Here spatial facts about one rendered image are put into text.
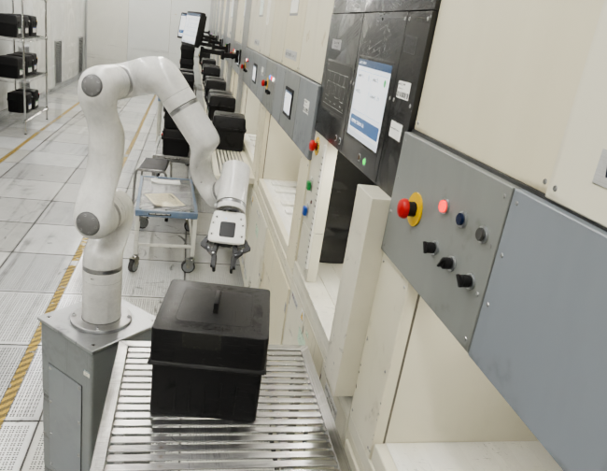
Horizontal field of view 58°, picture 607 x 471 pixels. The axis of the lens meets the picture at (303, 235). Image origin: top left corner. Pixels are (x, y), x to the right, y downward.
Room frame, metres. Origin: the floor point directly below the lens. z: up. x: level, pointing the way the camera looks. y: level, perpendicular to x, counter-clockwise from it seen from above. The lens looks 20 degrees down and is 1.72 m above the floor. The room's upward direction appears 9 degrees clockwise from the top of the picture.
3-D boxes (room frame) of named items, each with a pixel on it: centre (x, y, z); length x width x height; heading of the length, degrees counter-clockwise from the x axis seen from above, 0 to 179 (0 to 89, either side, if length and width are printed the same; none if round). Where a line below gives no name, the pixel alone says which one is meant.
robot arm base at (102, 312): (1.58, 0.61, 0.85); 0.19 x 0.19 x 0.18
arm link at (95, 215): (1.55, 0.61, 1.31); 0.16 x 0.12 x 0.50; 177
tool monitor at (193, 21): (4.84, 1.00, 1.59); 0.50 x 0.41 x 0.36; 104
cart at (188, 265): (4.01, 1.06, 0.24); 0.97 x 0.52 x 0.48; 16
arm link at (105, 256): (1.61, 0.61, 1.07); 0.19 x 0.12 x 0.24; 177
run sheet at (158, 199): (3.83, 1.04, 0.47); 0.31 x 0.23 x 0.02; 35
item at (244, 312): (1.31, 0.20, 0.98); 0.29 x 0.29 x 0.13; 6
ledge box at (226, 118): (4.38, 0.72, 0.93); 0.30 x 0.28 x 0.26; 11
